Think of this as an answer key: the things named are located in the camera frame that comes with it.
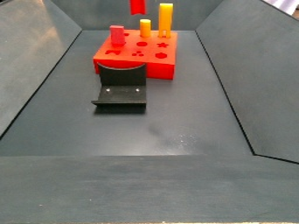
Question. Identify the red shape sorting board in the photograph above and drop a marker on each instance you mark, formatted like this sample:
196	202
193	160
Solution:
153	51

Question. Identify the tall yellow arch block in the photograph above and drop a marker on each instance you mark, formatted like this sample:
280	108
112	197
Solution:
165	15

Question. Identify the red rectangular block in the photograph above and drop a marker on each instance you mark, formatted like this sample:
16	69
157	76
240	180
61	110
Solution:
117	36

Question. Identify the yellow cylinder peg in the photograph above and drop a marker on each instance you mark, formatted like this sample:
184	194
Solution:
144	28

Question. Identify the black curved bracket stand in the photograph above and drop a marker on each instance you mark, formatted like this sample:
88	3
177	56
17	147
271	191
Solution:
121	86

